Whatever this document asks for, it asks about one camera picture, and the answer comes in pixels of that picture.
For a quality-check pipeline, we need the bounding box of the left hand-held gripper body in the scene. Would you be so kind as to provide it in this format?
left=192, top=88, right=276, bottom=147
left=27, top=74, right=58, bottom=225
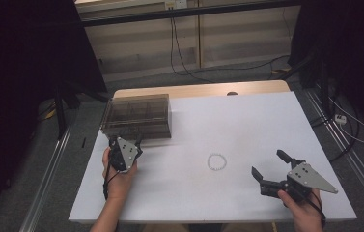
left=108, top=136, right=144, bottom=173

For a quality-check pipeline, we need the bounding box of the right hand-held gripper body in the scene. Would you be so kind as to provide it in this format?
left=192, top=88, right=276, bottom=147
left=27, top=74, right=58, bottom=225
left=259, top=161, right=339, bottom=203

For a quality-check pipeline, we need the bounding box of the smoky clear drawer box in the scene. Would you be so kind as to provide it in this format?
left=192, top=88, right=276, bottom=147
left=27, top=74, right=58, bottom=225
left=100, top=93, right=173, bottom=142

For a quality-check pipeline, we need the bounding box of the person's left hand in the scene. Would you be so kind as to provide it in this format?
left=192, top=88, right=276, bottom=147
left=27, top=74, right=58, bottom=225
left=101, top=146, right=139, bottom=201

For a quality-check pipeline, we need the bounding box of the person's right hand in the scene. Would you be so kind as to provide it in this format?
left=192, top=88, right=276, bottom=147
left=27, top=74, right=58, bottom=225
left=277, top=188, right=325, bottom=232

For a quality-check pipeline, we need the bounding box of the white table sheet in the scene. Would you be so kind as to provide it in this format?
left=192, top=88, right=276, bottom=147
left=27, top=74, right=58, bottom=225
left=68, top=91, right=358, bottom=225

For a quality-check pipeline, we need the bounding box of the black metal stand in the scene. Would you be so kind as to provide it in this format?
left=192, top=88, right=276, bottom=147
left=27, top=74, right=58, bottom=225
left=267, top=51, right=332, bottom=120
left=53, top=80, right=110, bottom=141

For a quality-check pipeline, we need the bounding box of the wooden table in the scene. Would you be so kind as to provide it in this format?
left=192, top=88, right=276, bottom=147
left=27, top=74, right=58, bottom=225
left=113, top=79, right=292, bottom=100

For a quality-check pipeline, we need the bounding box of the wide black curtain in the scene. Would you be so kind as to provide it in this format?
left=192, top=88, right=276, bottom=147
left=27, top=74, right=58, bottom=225
left=0, top=0, right=108, bottom=223

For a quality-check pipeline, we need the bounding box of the narrow black curtain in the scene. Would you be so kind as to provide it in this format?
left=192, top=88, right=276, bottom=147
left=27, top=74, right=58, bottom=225
left=287, top=0, right=364, bottom=130

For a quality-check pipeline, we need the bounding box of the black horizontal bar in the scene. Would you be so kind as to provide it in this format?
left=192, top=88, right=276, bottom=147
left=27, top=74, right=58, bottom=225
left=79, top=0, right=301, bottom=28

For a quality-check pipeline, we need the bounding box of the left hand-held gripper cable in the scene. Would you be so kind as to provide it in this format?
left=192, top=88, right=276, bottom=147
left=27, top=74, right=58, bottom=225
left=102, top=162, right=121, bottom=201

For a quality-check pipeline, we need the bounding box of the hand-held gripper cable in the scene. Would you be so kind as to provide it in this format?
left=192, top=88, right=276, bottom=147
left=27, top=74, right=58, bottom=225
left=102, top=162, right=121, bottom=201
left=298, top=188, right=327, bottom=226

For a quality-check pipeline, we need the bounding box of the right hand-held gripper cable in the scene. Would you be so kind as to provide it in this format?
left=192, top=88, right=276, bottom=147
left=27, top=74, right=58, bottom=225
left=298, top=188, right=327, bottom=226

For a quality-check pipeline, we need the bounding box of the aluminium floor rail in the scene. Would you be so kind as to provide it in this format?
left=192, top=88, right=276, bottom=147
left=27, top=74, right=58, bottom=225
left=18, top=125, right=72, bottom=232
left=303, top=88, right=364, bottom=220

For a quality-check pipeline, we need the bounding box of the black looped floor cable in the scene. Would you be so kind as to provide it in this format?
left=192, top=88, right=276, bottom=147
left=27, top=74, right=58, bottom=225
left=309, top=105, right=361, bottom=162

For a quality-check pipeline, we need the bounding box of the black hanging cable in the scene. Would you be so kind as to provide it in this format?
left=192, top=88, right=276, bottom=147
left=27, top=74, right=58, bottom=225
left=169, top=17, right=217, bottom=84

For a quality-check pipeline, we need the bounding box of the white wall socket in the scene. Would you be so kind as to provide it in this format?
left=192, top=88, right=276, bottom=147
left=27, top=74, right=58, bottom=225
left=164, top=0, right=188, bottom=10

